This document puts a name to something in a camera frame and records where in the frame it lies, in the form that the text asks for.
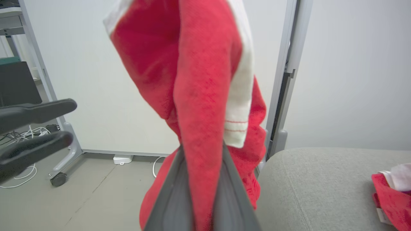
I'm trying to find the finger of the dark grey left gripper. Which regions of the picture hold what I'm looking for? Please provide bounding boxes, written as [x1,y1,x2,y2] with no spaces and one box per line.
[0,99,77,134]
[0,132,74,184]

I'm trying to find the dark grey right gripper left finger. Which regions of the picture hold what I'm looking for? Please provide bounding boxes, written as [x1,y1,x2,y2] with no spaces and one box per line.
[144,144,195,231]

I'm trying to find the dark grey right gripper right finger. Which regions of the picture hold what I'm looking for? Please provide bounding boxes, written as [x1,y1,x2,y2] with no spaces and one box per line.
[212,141,261,231]

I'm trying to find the red and white garment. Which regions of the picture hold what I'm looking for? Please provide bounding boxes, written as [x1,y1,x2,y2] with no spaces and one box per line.
[103,0,267,231]
[372,163,411,231]

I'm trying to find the grey padded surface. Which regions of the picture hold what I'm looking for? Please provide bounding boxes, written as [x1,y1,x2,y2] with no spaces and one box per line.
[255,147,411,231]

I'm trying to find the black flat panel object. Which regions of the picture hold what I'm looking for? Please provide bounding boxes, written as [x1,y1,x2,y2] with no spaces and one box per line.
[0,61,43,107]

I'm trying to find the black caster wheel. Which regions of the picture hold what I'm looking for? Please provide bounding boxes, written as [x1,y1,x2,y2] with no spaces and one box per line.
[50,172,68,187]

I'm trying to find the grey table leg with caster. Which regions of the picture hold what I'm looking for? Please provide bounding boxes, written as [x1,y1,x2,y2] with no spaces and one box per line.
[18,0,84,180]

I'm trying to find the white partition panel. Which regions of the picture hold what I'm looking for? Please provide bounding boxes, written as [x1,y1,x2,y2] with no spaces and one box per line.
[284,0,411,151]
[24,0,289,158]

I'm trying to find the grey desk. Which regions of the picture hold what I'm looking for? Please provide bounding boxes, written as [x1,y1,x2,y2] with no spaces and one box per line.
[0,0,25,60]

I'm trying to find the white floor cable bundle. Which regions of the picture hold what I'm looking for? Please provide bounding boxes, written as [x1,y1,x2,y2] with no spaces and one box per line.
[0,126,51,189]

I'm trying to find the white looped cable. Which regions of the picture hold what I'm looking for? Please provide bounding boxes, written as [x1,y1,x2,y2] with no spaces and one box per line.
[152,156,166,178]

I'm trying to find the grey partition post with foot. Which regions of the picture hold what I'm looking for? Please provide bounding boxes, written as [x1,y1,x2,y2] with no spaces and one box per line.
[257,0,313,170]

